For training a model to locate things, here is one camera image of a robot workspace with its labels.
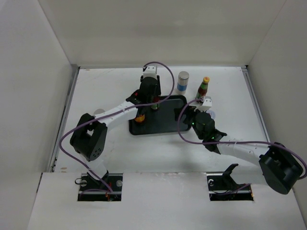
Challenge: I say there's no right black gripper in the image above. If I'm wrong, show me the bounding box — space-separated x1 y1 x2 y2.
174 104 208 140

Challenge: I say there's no yellow-cap sauce bottle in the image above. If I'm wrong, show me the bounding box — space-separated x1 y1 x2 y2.
195 77 210 99
151 95 160 111

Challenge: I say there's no red-lid chili jar front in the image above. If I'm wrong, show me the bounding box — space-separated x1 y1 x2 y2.
134 114 145 126

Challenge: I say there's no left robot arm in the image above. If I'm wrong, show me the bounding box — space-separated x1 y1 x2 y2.
70 74 161 191

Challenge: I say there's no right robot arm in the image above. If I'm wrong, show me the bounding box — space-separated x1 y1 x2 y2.
174 105 306 195

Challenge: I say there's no black plastic tray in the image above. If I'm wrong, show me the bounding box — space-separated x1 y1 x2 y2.
129 95 187 136

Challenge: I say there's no small white sauce cup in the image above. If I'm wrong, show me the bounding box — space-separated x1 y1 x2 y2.
206 110 216 119

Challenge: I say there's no blue-label pepper jar right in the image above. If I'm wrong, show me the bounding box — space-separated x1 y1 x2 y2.
177 71 189 95

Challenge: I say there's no blue-label pepper jar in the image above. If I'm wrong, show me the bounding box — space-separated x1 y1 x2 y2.
177 71 189 95
94 109 105 115

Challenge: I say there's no blue-label pepper jar left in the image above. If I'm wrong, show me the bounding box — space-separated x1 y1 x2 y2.
94 109 105 115

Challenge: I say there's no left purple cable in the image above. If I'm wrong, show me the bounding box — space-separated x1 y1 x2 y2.
59 61 176 194

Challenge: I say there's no purple cable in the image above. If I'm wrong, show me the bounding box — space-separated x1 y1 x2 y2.
177 99 307 179
59 61 176 194

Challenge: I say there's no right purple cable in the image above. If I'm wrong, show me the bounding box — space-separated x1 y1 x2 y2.
177 99 307 179

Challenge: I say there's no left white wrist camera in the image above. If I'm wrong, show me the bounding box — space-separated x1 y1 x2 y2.
142 65 157 79

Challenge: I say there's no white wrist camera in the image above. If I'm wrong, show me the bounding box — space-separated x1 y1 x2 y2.
194 96 213 112
142 65 157 79

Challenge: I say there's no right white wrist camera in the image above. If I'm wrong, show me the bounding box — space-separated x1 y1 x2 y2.
194 96 213 112

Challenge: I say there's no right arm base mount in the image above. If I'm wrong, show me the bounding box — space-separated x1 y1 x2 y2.
206 163 254 201

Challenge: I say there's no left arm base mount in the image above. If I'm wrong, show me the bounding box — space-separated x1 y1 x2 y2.
75 173 123 202

